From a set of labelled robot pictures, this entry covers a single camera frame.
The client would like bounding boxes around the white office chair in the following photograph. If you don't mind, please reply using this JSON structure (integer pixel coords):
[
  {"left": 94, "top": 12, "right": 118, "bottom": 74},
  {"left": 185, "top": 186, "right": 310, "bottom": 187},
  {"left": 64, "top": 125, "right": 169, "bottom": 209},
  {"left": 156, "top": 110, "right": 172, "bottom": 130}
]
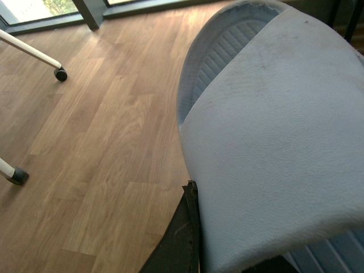
[{"left": 1, "top": 30, "right": 68, "bottom": 185}]

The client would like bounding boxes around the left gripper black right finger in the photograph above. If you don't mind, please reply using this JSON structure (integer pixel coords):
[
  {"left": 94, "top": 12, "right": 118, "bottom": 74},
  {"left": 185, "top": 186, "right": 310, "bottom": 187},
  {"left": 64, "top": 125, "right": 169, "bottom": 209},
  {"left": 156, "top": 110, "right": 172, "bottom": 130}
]
[{"left": 242, "top": 255, "right": 298, "bottom": 273}]

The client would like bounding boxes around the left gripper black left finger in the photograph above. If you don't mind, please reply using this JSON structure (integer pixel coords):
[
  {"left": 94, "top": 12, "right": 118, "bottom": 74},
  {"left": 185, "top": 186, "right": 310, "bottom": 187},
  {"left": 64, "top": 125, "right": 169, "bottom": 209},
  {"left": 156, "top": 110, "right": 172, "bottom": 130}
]
[{"left": 139, "top": 180, "right": 200, "bottom": 272}]

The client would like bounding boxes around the light blue slipper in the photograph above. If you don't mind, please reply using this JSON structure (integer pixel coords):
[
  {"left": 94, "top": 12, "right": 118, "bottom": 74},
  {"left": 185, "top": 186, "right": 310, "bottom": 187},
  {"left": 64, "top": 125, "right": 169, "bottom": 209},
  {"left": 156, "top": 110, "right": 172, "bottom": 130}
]
[{"left": 177, "top": 1, "right": 363, "bottom": 272}]

